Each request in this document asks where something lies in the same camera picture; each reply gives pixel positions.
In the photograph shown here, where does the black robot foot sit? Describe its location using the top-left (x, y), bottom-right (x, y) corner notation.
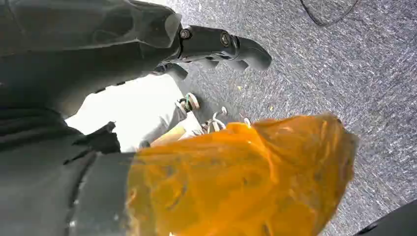
top-left (353, 199), bottom-right (417, 236)

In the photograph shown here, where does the white wire bundle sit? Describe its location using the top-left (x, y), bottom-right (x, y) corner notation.
top-left (176, 92), bottom-right (251, 134)

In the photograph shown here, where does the black cable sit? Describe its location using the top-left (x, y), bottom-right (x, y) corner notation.
top-left (299, 0), bottom-right (359, 27)

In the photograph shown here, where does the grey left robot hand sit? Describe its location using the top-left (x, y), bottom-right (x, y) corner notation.
top-left (0, 0), bottom-right (359, 236)

